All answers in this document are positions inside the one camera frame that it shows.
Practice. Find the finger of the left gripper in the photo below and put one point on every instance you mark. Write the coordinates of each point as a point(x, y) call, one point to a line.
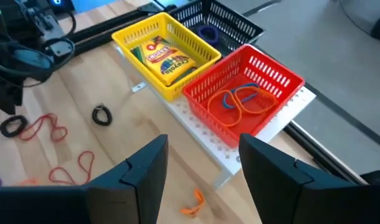
point(6, 96)

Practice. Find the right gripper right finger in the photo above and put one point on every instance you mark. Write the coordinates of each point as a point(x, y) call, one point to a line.
point(286, 202)

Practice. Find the red plastic basket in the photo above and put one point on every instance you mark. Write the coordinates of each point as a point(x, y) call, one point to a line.
point(258, 123)

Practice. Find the black spiral coil wristband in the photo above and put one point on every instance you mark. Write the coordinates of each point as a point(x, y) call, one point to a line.
point(94, 115)
point(2, 129)

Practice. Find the blue rubber band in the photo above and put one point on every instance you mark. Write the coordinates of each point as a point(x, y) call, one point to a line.
point(225, 101)

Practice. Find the black clamp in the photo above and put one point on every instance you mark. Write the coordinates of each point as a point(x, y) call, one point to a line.
point(377, 178)

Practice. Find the orange rubber band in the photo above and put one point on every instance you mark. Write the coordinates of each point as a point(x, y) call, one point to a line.
point(199, 197)
point(275, 101)
point(208, 107)
point(29, 182)

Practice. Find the white perforated metal shelf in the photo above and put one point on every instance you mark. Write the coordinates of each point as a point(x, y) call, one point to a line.
point(202, 133)

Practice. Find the red rubber band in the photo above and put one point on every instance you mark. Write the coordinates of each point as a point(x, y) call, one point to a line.
point(92, 161)
point(56, 139)

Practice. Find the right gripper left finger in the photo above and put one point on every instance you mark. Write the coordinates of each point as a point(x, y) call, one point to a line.
point(68, 205)

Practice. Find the yellow plastic basket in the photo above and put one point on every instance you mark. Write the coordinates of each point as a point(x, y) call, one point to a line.
point(172, 96)

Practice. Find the black plastic basket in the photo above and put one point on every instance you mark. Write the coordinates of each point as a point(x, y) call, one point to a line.
point(236, 28)

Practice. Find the black aluminium table frame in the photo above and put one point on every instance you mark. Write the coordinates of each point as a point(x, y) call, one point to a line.
point(96, 34)

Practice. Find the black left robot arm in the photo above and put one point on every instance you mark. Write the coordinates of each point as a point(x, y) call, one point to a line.
point(21, 18)

